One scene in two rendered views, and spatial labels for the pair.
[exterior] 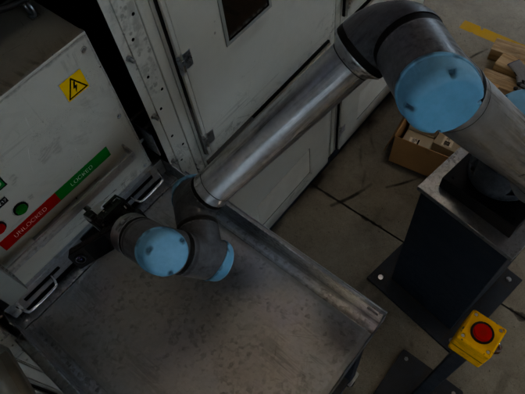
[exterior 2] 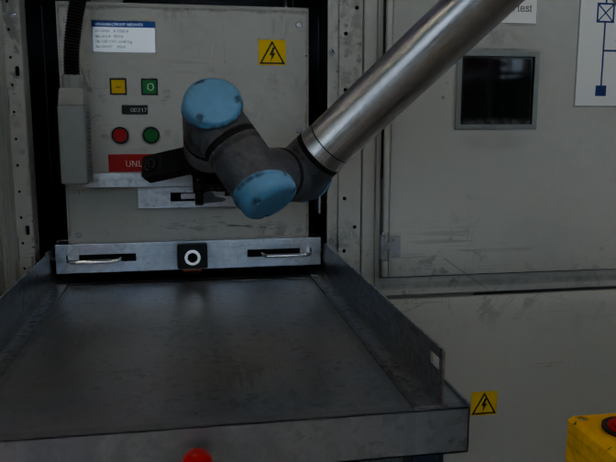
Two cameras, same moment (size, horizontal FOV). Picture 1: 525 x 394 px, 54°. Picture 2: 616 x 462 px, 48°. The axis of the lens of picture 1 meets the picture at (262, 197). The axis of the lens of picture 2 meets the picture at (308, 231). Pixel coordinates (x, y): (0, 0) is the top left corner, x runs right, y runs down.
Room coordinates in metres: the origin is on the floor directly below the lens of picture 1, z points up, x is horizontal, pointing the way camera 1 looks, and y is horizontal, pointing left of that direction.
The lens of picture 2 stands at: (-0.40, -0.48, 1.17)
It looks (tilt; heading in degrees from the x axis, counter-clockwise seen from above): 9 degrees down; 32
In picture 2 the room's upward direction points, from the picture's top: straight up
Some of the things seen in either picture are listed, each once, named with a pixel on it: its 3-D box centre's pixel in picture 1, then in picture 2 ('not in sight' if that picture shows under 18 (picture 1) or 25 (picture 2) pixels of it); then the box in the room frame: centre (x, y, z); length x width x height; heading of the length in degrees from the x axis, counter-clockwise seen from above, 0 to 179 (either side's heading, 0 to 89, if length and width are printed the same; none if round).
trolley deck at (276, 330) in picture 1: (199, 330); (194, 347); (0.39, 0.21, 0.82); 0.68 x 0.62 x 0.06; 41
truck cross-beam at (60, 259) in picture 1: (86, 230); (192, 253); (0.69, 0.47, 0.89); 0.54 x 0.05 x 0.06; 132
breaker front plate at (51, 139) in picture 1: (46, 183); (189, 130); (0.67, 0.46, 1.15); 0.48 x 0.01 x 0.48; 132
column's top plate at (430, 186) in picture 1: (497, 188); not in sight; (0.67, -0.67, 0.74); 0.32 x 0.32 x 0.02; 33
